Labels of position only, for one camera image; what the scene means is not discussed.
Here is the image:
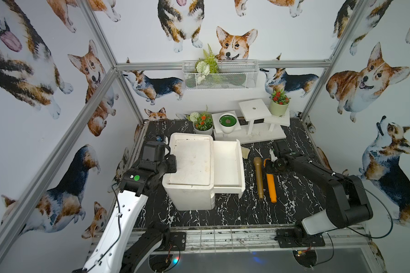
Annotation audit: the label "orange toy microphone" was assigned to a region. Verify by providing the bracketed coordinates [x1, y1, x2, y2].
[263, 159, 277, 203]

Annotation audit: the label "gold toy microphone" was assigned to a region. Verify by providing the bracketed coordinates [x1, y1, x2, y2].
[254, 157, 264, 200]

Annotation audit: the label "white plastic drawer cabinet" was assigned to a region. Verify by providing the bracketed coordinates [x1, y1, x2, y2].
[162, 133, 215, 211]

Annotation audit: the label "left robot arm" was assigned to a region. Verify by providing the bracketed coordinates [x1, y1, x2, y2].
[78, 141, 177, 273]

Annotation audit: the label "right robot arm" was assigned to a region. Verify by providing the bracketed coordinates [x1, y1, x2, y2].
[272, 141, 373, 237]

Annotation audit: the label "yellow work glove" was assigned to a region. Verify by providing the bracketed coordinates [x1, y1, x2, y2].
[241, 147, 251, 159]

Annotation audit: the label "white tiered display stand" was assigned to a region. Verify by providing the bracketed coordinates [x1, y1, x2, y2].
[212, 99, 290, 144]

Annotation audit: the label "white pot orange flowers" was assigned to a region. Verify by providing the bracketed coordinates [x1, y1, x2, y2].
[188, 106, 214, 135]

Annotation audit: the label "green pot red flowers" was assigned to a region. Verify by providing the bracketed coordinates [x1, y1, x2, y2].
[269, 89, 290, 117]

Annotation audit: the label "white pot green moss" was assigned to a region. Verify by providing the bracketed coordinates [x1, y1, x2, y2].
[219, 113, 238, 134]

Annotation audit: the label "green fern white flower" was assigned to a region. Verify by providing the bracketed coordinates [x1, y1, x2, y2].
[194, 44, 219, 85]

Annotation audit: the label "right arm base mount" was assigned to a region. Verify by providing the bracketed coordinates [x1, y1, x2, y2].
[274, 227, 326, 249]

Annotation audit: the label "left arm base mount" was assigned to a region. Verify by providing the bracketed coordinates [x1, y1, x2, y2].
[155, 232, 187, 252]

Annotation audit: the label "white wire wall basket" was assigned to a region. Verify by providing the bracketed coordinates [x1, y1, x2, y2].
[182, 60, 259, 90]

